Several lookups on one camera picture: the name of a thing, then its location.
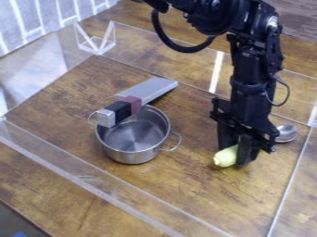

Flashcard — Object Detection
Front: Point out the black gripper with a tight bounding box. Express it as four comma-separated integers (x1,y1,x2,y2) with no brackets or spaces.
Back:
210,86,280,167

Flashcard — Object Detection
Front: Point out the silver metal pot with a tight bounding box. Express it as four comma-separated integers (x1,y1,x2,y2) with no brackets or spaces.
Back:
94,105,174,165

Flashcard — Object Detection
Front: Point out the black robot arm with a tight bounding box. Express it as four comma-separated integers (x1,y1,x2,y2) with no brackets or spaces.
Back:
144,0,284,167

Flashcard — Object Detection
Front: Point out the silver block with dark bands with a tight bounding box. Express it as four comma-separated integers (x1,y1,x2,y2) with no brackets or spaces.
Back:
97,77,178,128

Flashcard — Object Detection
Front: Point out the clear acrylic enclosure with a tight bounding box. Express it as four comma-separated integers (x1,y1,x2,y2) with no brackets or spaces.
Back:
0,21,317,237

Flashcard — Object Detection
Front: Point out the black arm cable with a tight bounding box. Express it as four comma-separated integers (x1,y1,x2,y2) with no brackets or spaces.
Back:
150,8,218,54

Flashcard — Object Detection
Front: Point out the clear acrylic corner bracket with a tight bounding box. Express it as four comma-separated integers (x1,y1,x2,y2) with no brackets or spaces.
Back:
74,22,117,56

